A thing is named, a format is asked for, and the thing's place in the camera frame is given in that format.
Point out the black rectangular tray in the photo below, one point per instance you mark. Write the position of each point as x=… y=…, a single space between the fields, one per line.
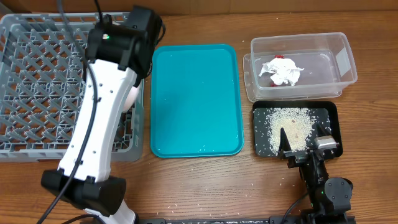
x=329 y=106

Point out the teal serving tray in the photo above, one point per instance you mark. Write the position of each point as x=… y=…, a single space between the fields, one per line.
x=195 y=102

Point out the clear plastic bin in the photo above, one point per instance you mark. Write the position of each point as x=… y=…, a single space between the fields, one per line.
x=326 y=58

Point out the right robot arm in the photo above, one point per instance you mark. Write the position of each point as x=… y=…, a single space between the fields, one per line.
x=328 y=198

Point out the white round plate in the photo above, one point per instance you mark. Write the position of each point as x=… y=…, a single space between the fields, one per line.
x=131 y=98

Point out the white napkin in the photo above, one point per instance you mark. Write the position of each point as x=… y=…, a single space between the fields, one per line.
x=291 y=71

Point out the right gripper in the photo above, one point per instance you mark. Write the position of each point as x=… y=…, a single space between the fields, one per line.
x=302 y=157

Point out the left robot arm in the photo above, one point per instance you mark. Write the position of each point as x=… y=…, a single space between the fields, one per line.
x=117 y=58

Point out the spilled white rice pile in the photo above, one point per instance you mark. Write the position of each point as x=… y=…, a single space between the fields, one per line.
x=299 y=124

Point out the grey dishwasher rack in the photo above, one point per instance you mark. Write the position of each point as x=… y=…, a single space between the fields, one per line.
x=42 y=84

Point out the red snack wrapper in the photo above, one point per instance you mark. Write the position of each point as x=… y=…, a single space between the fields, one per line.
x=278 y=57

